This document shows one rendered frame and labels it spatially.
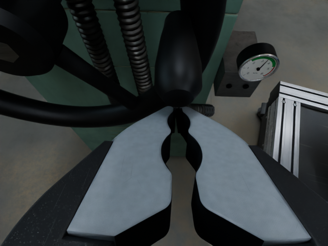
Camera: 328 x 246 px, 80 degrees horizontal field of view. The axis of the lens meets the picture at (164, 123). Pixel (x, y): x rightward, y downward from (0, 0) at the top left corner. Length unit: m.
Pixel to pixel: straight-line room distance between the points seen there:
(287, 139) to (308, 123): 0.15
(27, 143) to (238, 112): 1.08
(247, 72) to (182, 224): 0.69
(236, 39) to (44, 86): 0.46
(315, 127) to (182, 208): 0.63
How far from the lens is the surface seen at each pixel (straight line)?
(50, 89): 0.57
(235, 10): 0.37
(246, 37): 0.49
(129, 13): 0.22
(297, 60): 1.55
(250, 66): 0.36
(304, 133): 0.95
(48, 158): 1.08
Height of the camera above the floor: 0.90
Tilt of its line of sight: 62 degrees down
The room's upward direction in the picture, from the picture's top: 2 degrees clockwise
